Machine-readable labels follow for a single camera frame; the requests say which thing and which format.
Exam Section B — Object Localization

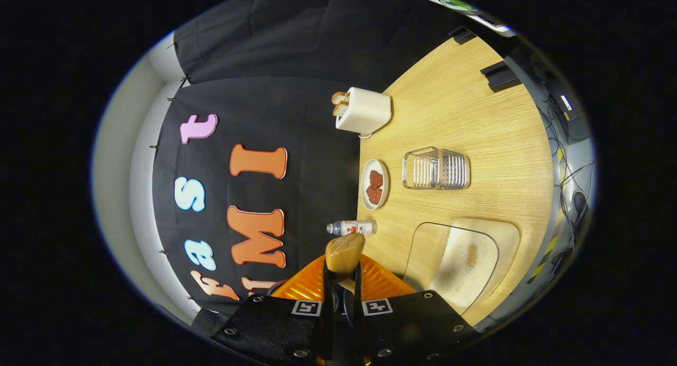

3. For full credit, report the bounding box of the clear plastic container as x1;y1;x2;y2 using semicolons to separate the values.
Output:
403;222;500;318

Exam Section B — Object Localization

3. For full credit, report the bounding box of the white board with green spot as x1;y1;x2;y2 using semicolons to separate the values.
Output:
418;0;516;37

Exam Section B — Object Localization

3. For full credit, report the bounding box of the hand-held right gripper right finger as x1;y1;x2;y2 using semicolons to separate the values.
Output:
354;254;477;364

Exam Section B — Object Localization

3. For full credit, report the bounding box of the wooden spoon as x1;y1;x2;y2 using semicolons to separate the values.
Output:
325;234;366;292

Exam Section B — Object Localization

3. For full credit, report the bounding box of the clear plastic bottle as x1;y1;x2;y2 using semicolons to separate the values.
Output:
326;220;378;236

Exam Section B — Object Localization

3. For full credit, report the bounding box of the black floor device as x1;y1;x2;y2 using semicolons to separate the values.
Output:
549;80;591;144

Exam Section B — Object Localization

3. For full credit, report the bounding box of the white plate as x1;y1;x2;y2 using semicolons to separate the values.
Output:
361;159;390;211

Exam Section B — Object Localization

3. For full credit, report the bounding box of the white toaster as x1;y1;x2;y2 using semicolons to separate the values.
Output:
335;87;392;135

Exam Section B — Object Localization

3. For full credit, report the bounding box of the black table clamp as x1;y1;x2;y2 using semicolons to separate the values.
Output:
480;61;522;92
449;26;477;44

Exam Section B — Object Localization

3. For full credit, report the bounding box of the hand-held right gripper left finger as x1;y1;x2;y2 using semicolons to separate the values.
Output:
211;255;335;362

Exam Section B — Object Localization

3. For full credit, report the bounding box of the black backdrop cloth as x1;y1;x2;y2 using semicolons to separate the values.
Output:
152;0;466;327

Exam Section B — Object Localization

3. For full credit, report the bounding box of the metal wire chopstick holder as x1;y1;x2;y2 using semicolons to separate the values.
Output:
402;147;471;190

